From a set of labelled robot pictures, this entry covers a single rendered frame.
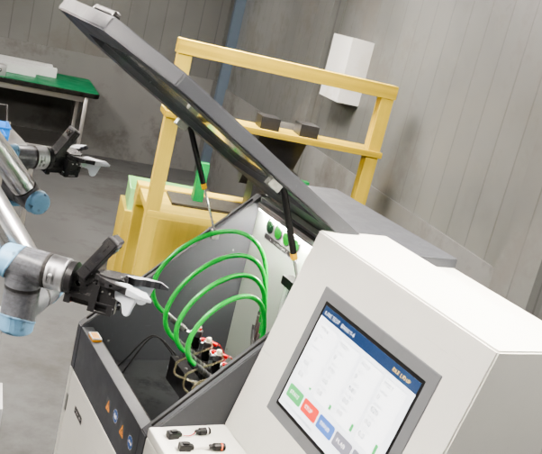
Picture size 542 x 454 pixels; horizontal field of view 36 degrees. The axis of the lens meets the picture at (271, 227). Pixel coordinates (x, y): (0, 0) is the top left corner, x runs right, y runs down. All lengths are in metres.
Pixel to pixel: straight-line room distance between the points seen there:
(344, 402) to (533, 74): 2.69
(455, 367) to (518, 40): 2.96
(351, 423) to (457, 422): 0.30
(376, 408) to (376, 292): 0.27
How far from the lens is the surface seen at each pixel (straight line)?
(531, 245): 3.92
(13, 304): 1.83
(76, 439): 2.80
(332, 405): 1.96
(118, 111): 9.61
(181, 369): 2.54
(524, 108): 4.30
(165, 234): 5.71
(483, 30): 4.78
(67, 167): 2.82
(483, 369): 1.68
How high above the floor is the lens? 2.07
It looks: 15 degrees down
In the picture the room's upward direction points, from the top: 14 degrees clockwise
